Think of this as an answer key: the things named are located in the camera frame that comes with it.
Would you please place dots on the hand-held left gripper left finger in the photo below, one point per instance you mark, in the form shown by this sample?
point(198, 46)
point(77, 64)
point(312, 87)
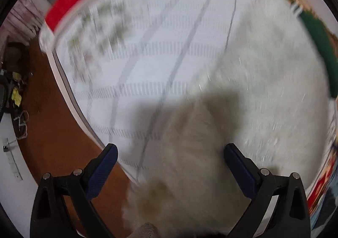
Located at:
point(101, 172)

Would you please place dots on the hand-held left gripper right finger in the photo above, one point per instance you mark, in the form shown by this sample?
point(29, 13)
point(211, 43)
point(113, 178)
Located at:
point(239, 172)

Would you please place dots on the white fluffy blanket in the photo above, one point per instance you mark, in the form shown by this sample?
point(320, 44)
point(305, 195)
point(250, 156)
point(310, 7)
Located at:
point(264, 95)

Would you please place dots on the white power strip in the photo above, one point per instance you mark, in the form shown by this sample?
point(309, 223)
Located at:
point(14, 164)

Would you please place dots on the yellow paper scrap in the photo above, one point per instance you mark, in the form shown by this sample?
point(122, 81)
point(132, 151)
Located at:
point(17, 96)

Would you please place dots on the white grey patterned mat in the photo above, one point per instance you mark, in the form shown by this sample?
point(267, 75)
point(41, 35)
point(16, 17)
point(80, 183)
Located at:
point(158, 42)

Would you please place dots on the white quilted mattress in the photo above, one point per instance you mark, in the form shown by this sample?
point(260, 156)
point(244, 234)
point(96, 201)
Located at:
point(46, 40)

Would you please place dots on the folded green garment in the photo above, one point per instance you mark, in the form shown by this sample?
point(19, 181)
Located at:
point(319, 40)

